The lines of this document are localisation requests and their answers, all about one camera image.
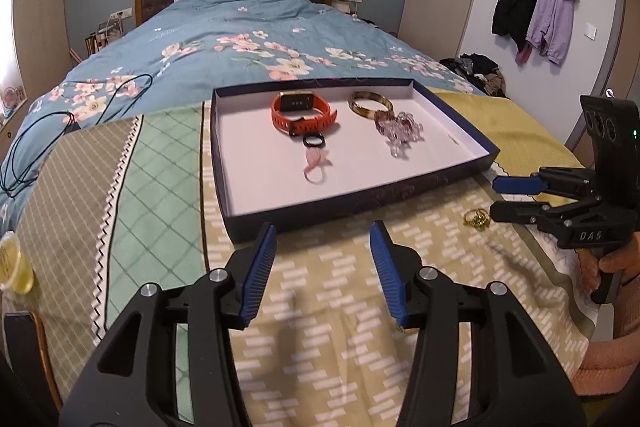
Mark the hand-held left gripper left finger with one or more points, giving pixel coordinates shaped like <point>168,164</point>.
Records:
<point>260,277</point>

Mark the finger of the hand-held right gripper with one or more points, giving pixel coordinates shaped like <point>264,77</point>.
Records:
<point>515,185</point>
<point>515,212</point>

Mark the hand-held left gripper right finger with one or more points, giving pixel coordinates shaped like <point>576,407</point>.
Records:
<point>387,277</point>

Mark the navy cardboard box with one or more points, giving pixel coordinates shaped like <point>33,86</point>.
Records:
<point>270,187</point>

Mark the orange smartwatch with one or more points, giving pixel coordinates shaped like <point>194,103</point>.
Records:
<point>280,117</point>

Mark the tortoiseshell bangle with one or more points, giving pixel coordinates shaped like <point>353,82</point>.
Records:
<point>357,108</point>

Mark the person's right forearm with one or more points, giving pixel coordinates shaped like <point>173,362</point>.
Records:
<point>610,372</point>

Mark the person's right hand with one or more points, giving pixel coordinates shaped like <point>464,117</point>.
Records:
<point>625,257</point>

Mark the yellow cloth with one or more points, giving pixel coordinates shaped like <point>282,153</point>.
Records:
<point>515,142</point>

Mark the patchwork patterned cloth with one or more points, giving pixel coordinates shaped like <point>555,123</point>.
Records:
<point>165,207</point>

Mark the pile of dark clothes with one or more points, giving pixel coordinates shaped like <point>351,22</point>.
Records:
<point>475,69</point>

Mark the wooden door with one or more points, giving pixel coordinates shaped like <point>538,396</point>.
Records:
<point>622,32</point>

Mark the purple jacket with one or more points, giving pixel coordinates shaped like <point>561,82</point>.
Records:
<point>555,12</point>

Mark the black jacket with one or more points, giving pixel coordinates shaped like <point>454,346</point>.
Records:
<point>515,7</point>

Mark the blue floral duvet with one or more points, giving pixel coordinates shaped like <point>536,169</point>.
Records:
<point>225,37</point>

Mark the dark wooden chair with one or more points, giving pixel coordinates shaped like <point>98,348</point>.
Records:
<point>22,347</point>

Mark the nightstand clutter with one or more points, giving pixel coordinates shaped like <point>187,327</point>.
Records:
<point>102,37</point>

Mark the white light switch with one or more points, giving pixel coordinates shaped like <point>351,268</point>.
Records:
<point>591,31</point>

